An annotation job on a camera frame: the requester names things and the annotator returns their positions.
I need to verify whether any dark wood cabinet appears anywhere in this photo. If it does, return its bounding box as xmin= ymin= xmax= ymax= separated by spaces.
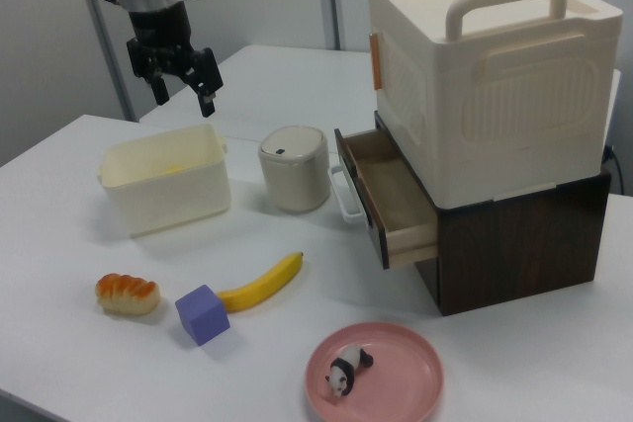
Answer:
xmin=373 ymin=110 xmax=613 ymax=318

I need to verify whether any cream plastic box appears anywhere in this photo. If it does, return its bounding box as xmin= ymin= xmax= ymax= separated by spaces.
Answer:
xmin=95 ymin=124 xmax=233 ymax=239

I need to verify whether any grey metal post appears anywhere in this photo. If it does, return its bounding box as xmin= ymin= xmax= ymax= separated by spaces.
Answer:
xmin=83 ymin=0 xmax=138 ymax=122

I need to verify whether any yellow item inside box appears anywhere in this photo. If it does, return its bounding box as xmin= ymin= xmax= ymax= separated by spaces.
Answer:
xmin=155 ymin=162 xmax=193 ymax=179

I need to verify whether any large cream storage box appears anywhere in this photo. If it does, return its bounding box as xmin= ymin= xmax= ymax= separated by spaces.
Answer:
xmin=366 ymin=0 xmax=624 ymax=205

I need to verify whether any pink plate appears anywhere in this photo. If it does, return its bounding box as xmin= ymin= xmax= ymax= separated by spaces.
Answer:
xmin=304 ymin=321 xmax=445 ymax=422

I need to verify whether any yellow banana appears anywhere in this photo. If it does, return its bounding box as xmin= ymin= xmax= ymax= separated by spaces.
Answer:
xmin=216 ymin=251 xmax=305 ymax=314

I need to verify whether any toy bread roll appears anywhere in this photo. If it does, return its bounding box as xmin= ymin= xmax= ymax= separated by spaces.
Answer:
xmin=95 ymin=272 xmax=162 ymax=316

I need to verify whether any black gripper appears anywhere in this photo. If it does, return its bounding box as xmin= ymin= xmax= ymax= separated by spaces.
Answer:
xmin=126 ymin=0 xmax=223 ymax=119

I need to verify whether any panda figurine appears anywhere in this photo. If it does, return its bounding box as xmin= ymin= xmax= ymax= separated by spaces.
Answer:
xmin=324 ymin=344 xmax=375 ymax=401

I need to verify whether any black cable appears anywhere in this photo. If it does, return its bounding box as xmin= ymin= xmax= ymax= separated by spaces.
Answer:
xmin=600 ymin=143 xmax=625 ymax=194

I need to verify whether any small cream lidded trash can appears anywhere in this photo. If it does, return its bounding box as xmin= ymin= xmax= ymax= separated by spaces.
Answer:
xmin=257 ymin=125 xmax=331 ymax=214

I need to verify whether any wooden drawer with white handle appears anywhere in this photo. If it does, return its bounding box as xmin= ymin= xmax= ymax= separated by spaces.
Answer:
xmin=327 ymin=127 xmax=440 ymax=271

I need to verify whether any purple cube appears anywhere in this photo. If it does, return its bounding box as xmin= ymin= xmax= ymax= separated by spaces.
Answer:
xmin=174 ymin=284 xmax=231 ymax=347

